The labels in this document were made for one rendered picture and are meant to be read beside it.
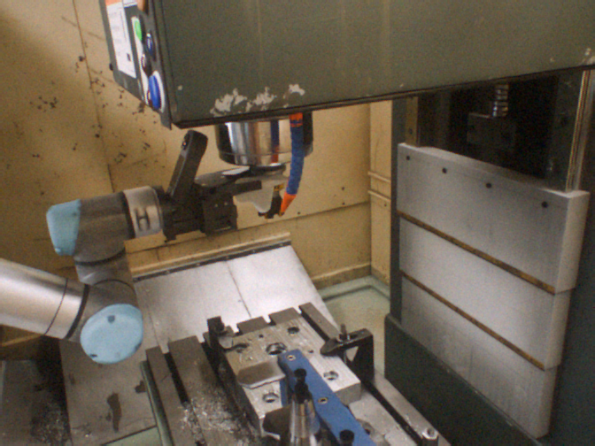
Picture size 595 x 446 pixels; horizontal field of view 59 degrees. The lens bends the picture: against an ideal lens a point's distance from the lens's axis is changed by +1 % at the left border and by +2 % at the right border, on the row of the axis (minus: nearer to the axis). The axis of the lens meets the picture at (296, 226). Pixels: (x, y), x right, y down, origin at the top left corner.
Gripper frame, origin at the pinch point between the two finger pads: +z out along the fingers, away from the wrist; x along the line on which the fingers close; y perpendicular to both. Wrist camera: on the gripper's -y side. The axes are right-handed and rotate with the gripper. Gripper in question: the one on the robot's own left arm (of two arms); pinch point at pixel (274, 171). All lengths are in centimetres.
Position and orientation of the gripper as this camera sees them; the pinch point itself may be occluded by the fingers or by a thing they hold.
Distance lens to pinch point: 88.5
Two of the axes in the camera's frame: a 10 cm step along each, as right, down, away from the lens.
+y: 0.8, 9.2, 3.8
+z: 9.1, -2.3, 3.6
